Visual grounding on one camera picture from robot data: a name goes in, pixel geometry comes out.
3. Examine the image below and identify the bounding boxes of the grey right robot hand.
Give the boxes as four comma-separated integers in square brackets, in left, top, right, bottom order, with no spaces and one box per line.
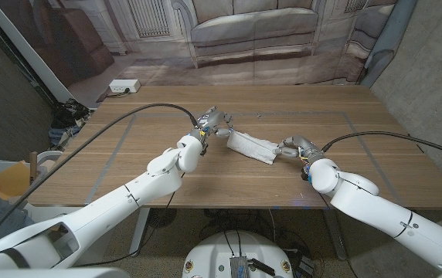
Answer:
[274,134,325,165]

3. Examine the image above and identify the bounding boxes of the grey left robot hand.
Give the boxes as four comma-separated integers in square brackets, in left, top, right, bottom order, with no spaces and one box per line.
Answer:
[189,106,235,150]

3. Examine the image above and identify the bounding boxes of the white tissue paper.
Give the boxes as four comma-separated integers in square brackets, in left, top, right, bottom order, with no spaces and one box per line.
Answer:
[226,130,280,166]

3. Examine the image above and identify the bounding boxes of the printed sofa room backdrop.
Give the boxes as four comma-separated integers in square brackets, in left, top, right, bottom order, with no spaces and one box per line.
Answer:
[0,0,419,103]

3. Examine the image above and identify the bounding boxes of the white power strip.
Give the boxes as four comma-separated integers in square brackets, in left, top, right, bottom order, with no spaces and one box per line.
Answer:
[109,79,141,93]

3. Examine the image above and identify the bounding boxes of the grey table leg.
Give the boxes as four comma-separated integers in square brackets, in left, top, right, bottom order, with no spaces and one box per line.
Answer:
[324,214,349,260]

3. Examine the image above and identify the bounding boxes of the black round fan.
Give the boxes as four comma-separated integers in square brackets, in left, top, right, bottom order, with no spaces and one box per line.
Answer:
[147,208,178,229]

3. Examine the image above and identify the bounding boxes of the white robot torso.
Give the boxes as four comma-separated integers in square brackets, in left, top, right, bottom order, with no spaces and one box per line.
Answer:
[182,230,294,278]

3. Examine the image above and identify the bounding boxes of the white table leg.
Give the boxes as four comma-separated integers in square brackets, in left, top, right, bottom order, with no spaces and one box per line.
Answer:
[128,208,151,258]

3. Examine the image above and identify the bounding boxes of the grey rolled backdrop tube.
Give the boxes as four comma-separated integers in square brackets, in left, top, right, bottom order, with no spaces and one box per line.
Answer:
[359,0,417,88]

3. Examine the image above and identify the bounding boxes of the grey finned electronics module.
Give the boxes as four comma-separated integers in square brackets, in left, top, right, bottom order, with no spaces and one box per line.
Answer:
[229,255,250,278]

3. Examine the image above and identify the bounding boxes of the pile of dark bags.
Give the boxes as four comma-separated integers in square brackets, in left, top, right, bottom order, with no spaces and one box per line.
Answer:
[49,98,90,150]

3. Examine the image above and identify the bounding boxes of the white plastic bin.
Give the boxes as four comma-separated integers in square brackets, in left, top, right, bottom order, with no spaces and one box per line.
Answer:
[0,150,63,202]

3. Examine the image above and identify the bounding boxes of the orange folder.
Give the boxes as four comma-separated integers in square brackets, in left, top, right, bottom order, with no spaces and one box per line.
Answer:
[0,161,31,200]

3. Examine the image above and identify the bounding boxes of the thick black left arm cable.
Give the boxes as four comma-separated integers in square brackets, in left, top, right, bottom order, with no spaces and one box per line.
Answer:
[0,102,200,250]

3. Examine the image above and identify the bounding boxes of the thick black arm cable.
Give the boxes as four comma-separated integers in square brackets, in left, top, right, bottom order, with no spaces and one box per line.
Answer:
[321,130,442,163]
[0,102,200,250]

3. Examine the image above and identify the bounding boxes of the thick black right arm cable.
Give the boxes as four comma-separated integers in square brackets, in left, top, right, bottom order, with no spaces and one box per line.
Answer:
[321,130,442,163]

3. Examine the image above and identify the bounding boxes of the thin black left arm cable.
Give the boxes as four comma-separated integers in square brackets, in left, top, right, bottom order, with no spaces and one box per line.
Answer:
[76,172,185,268]

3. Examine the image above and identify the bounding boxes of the wooden stick handle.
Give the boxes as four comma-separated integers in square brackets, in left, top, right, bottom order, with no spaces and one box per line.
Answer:
[29,151,39,183]

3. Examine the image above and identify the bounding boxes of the white diagonal frame beam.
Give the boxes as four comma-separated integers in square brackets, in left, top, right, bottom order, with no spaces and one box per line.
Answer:
[0,0,71,103]

